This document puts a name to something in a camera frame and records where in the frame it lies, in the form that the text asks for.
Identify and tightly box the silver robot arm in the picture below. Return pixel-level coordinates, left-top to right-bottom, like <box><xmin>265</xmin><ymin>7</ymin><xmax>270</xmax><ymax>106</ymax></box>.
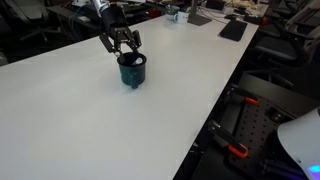
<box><xmin>92</xmin><ymin>0</ymin><xmax>142</xmax><ymax>55</ymax></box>

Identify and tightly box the orange black clamp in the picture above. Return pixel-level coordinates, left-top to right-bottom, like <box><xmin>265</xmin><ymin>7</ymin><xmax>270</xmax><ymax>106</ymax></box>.
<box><xmin>228</xmin><ymin>85</ymin><xmax>259</xmax><ymax>105</ymax></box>
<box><xmin>208</xmin><ymin>121</ymin><xmax>249</xmax><ymax>159</ymax></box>

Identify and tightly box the black perforated mounting board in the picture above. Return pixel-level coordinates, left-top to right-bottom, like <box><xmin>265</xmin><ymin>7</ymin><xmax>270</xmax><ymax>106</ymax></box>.
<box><xmin>228</xmin><ymin>98</ymin><xmax>318</xmax><ymax>180</ymax></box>

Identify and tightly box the white mug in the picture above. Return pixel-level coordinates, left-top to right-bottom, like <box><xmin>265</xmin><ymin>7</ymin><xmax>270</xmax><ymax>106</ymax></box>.
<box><xmin>174</xmin><ymin>11</ymin><xmax>189</xmax><ymax>24</ymax></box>

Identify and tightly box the dark teal enamel cup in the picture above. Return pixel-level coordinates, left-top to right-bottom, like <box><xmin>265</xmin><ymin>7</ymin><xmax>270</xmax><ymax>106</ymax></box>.
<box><xmin>117</xmin><ymin>52</ymin><xmax>147</xmax><ymax>89</ymax></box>

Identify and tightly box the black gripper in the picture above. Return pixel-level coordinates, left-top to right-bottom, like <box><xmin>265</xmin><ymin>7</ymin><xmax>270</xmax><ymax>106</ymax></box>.
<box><xmin>99</xmin><ymin>24</ymin><xmax>142</xmax><ymax>53</ymax></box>

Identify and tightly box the orange black clamp far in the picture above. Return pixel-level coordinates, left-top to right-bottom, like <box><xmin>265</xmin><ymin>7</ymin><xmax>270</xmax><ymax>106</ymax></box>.
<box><xmin>228</xmin><ymin>85</ymin><xmax>259</xmax><ymax>105</ymax></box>

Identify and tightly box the grey office chair left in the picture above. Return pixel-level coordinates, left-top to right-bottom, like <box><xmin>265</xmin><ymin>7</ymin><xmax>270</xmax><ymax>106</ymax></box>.
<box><xmin>4</xmin><ymin>0</ymin><xmax>62</xmax><ymax>42</ymax></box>

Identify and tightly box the black office chair right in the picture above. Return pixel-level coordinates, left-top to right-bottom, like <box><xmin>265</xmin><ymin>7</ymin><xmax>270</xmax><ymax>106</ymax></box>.
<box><xmin>246</xmin><ymin>0</ymin><xmax>320</xmax><ymax>87</ymax></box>

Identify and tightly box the orange black clamp near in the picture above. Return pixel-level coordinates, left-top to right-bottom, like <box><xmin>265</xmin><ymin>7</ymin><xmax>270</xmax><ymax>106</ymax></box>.
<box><xmin>208</xmin><ymin>121</ymin><xmax>249</xmax><ymax>159</ymax></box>

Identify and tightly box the grey monitor stand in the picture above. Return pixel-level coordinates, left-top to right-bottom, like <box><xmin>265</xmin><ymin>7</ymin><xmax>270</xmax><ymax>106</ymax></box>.
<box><xmin>188</xmin><ymin>0</ymin><xmax>211</xmax><ymax>26</ymax></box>

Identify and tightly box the black keyboard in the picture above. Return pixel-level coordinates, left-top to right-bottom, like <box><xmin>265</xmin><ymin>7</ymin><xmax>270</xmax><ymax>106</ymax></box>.
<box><xmin>219</xmin><ymin>20</ymin><xmax>247</xmax><ymax>41</ymax></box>

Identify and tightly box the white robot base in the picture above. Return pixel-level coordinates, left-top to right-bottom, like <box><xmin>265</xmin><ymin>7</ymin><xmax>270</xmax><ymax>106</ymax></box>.
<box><xmin>277</xmin><ymin>108</ymin><xmax>320</xmax><ymax>180</ymax></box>

